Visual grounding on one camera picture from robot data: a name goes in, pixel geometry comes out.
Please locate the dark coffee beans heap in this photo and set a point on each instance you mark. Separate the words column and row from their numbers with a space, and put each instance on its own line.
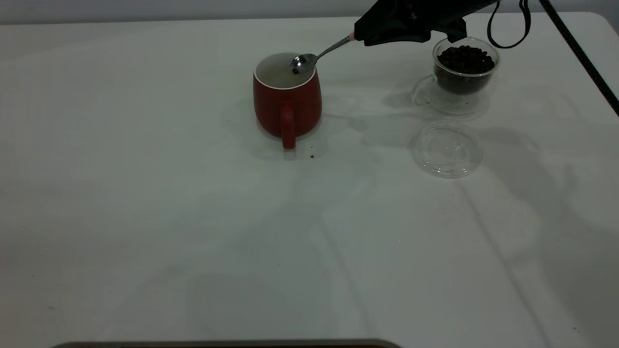
column 464, row 60

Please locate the clear round glass lid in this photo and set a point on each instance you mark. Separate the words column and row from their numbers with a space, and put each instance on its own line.
column 447, row 154

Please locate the red ceramic mug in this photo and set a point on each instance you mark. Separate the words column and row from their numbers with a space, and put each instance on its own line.
column 300, row 104

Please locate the clear glass cup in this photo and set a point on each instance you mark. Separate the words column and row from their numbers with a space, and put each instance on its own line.
column 457, row 104

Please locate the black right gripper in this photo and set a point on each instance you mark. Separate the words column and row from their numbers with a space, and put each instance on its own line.
column 449, row 12

